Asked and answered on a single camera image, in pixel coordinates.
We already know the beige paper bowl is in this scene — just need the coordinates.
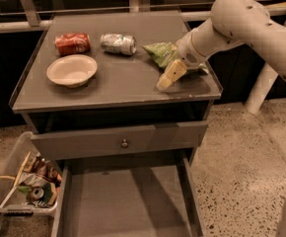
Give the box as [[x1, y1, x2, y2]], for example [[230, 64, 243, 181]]
[[46, 54, 98, 88]]

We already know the metal railing bracket left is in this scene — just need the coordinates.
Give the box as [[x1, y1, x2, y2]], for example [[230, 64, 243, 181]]
[[20, 0, 41, 27]]

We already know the red soda can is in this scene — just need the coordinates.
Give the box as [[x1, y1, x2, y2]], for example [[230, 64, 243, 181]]
[[54, 33, 91, 56]]

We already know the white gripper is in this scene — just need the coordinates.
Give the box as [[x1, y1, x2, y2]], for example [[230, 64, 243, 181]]
[[156, 30, 208, 90]]

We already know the silver soda can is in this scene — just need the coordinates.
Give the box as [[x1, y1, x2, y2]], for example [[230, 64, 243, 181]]
[[100, 33, 136, 55]]

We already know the clear plastic bin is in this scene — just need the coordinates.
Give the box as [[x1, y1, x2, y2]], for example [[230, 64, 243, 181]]
[[0, 132, 61, 214]]

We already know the green jalapeno chip bag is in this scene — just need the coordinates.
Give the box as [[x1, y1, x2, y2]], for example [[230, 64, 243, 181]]
[[143, 42, 208, 75]]

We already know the open lower grey drawer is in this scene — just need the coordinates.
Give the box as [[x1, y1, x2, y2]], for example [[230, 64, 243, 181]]
[[50, 150, 206, 237]]

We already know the round metal drawer knob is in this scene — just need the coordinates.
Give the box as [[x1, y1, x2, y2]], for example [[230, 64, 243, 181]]
[[120, 139, 129, 148]]

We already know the brown snack wrapper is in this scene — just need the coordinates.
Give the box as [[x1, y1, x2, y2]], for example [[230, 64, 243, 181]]
[[21, 153, 62, 187]]

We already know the grey drawer cabinet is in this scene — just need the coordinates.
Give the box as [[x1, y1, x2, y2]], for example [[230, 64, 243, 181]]
[[8, 11, 224, 237]]

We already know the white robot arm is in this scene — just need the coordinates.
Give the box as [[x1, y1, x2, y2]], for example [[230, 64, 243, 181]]
[[181, 0, 286, 237]]

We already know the upper grey drawer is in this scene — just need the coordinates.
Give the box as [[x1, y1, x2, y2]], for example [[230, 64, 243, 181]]
[[32, 121, 207, 160]]

